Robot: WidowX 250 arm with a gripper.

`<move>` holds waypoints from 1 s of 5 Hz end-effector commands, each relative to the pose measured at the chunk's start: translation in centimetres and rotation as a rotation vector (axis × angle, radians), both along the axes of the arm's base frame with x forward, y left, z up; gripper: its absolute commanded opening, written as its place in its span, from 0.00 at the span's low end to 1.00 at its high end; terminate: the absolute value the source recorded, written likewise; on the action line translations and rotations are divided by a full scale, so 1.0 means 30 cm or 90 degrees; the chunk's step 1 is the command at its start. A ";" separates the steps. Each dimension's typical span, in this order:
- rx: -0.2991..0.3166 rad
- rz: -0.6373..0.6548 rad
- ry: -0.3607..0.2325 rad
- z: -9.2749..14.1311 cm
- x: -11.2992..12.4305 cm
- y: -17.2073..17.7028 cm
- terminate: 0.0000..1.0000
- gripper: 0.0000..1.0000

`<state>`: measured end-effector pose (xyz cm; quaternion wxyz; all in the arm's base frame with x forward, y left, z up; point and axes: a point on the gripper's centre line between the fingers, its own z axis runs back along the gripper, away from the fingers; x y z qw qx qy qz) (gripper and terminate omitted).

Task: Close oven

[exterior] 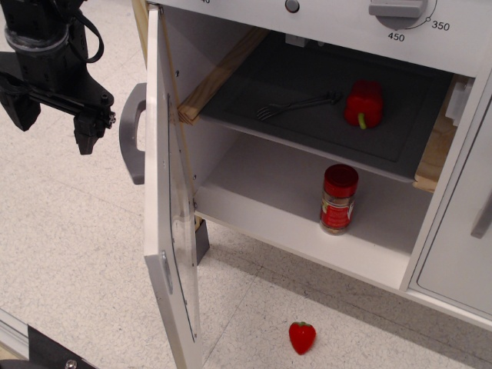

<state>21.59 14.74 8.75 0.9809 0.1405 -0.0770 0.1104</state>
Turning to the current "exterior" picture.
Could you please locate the white side cabinet door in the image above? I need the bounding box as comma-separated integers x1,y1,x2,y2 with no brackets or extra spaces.
411,84,491,319

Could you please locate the grey metal fork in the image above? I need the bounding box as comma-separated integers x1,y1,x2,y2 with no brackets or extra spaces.
256,91,343,121

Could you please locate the white toy oven cabinet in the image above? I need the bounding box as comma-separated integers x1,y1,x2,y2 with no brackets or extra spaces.
133,1,491,328

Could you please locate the dark grey oven tray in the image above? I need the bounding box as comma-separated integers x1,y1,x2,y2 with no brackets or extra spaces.
201,32,452,182

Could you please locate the grey oven door handle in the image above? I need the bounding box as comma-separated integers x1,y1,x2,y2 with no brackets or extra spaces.
119,83,147,185

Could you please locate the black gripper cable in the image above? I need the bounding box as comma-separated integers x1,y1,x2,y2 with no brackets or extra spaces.
71,8,105,65

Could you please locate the red spice jar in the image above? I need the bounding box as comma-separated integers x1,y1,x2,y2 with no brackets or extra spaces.
320,164,359,235

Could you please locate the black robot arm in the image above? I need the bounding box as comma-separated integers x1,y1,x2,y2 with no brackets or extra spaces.
1,1,115,155

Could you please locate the red toy bell pepper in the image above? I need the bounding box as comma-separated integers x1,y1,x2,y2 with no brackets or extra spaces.
344,80,384,129

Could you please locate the grey oven temperature knob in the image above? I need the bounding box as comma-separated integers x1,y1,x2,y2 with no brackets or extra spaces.
368,0,428,19

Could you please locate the grey oven foot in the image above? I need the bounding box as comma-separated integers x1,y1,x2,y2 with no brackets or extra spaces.
195,220,210,264

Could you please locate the red toy strawberry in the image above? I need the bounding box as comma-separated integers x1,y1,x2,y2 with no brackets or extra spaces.
288,321,317,355

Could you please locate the grey cabinet door handle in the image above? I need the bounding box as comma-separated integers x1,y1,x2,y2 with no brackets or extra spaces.
470,194,492,239

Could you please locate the white oven door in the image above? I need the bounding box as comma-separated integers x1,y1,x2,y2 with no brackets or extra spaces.
144,4,203,368

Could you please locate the grey round oven button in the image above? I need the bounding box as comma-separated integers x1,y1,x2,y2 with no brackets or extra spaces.
284,0,300,13

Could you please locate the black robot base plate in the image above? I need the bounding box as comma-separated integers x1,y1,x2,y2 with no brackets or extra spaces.
0,325,101,369

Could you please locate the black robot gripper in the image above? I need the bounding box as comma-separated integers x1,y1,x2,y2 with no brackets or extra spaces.
1,24,115,155

